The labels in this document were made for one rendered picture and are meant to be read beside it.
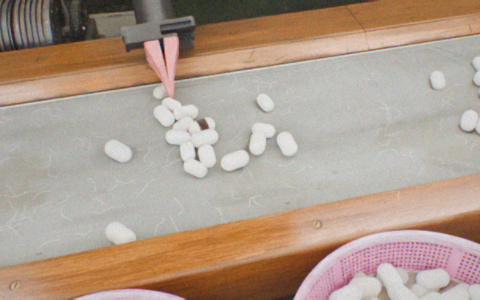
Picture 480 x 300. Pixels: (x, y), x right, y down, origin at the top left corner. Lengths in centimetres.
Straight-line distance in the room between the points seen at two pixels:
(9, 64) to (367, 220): 57
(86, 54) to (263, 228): 43
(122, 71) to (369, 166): 38
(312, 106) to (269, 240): 26
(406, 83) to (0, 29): 65
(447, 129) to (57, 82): 55
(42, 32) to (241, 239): 54
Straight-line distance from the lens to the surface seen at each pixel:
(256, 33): 83
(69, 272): 53
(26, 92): 79
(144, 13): 73
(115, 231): 55
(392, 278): 54
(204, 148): 62
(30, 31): 91
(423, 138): 69
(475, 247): 55
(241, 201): 58
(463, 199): 60
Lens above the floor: 118
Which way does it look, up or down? 43 degrees down
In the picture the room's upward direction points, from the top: 2 degrees counter-clockwise
